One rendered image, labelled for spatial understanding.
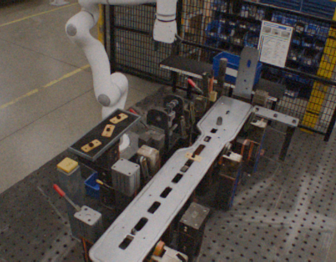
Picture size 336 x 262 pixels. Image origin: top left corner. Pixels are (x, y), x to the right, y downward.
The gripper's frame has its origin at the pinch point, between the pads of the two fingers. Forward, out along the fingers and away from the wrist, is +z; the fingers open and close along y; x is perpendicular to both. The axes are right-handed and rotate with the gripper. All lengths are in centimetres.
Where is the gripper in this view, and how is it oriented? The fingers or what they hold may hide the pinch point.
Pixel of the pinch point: (165, 50)
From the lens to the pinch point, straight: 159.3
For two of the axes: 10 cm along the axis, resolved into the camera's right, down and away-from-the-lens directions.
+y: 8.7, 3.0, -3.8
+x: 4.9, -4.9, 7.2
